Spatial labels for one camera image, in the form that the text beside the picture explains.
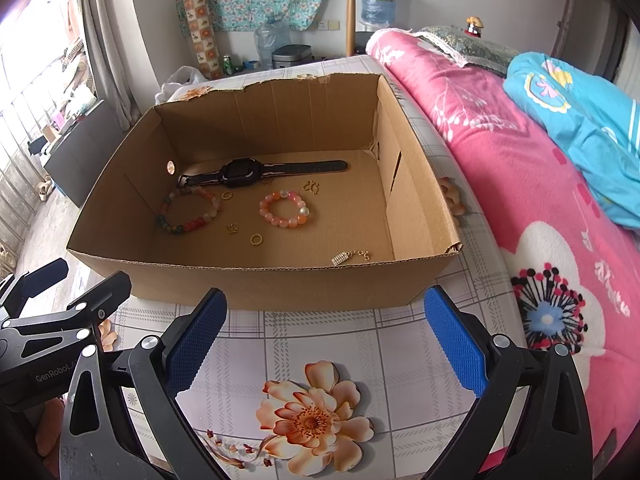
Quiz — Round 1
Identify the grey curtain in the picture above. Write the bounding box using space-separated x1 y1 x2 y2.
75 0 146 133

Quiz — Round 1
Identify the patterned paper-wrapped column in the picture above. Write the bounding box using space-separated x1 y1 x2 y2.
182 0 223 81

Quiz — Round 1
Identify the black smart watch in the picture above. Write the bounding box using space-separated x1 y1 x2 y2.
177 157 349 191

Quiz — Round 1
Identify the grey lidded appliance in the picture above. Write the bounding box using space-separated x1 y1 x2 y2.
271 45 315 70

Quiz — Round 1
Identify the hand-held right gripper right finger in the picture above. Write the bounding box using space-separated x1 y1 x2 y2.
424 285 593 480

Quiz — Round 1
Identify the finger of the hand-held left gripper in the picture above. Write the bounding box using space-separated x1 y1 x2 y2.
0 258 70 311
0 270 133 343

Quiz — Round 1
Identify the green patterned pillow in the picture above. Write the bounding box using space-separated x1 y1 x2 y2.
412 25 523 78

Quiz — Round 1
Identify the white plastic bag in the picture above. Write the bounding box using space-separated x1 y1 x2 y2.
155 65 207 106

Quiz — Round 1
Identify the wooden rack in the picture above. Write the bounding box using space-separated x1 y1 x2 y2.
329 0 368 58

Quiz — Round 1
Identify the pink floral blanket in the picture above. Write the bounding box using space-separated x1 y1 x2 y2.
365 27 640 480

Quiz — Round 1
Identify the brown cardboard box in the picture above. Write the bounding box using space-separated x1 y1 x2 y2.
66 72 463 311

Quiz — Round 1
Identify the multicolour bead bracelet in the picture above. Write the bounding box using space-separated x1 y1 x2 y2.
159 185 222 235

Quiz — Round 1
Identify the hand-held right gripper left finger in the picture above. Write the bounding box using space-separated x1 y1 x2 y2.
59 287 231 480

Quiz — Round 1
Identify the dark low cabinet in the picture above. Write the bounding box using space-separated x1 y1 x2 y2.
42 100 128 207

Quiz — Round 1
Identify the pink orange bead bracelet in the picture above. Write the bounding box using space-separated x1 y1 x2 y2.
259 190 310 228

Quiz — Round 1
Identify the blue water dispenser bottle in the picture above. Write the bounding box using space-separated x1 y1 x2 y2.
361 0 398 28

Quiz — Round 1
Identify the blue cartoon blanket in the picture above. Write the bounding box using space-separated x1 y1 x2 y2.
502 51 640 231

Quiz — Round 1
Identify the plaid floral tablecloth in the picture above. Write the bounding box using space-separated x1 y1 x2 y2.
97 55 516 480

